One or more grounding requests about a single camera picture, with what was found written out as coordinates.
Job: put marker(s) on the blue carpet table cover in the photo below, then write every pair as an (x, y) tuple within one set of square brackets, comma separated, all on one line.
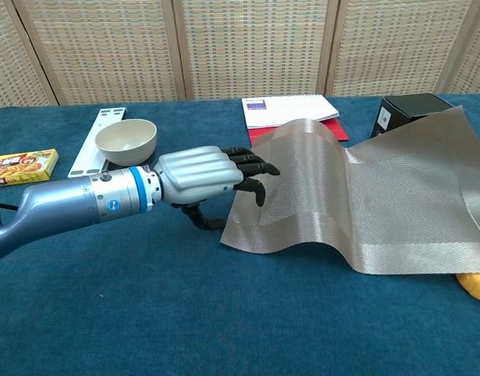
[(145, 305)]

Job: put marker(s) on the woven folding screen panel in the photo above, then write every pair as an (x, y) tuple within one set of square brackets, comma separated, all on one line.
[(102, 51), (8, 70), (392, 47), (255, 47), (476, 58)]

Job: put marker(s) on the yellow tape measure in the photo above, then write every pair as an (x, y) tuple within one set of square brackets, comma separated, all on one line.
[(476, 288)]

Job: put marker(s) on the white desk calendar red base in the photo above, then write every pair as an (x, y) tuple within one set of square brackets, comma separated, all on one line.
[(286, 111)]

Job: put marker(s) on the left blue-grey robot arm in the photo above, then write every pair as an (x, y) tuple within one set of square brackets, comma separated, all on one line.
[(67, 203)]

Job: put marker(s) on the beige bowl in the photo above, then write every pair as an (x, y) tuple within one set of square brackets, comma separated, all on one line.
[(126, 145)]

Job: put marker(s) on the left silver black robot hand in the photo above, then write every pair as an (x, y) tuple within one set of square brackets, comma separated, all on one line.
[(200, 172)]

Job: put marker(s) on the black open cardboard box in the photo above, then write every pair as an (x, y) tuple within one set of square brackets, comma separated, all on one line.
[(412, 105)]

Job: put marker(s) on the grey-brown woven placemat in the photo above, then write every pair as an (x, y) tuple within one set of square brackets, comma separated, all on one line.
[(361, 196)]

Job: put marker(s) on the white folding stand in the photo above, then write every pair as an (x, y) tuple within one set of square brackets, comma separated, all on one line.
[(87, 156)]

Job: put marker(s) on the yellow curry roux box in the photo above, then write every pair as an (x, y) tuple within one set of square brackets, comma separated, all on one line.
[(20, 166)]

